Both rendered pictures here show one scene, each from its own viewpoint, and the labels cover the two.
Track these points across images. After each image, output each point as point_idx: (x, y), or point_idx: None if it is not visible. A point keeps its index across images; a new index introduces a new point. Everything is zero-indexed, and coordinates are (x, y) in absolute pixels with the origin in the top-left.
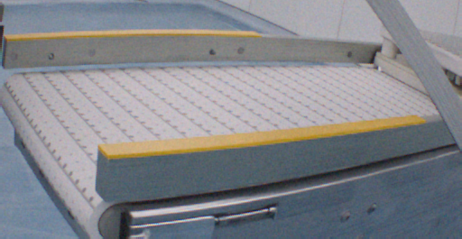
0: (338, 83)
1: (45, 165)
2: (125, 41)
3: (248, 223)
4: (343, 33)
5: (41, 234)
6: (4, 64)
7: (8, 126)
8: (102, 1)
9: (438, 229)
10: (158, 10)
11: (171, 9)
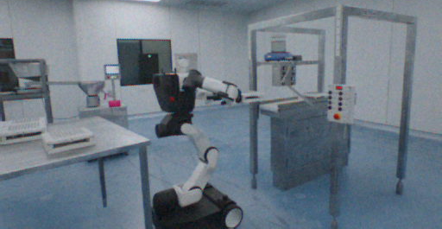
0: (293, 101)
1: (270, 109)
2: (270, 100)
3: (287, 110)
4: None
5: (239, 154)
6: (259, 104)
7: (216, 138)
8: (218, 107)
9: (313, 117)
10: (237, 107)
11: (241, 106)
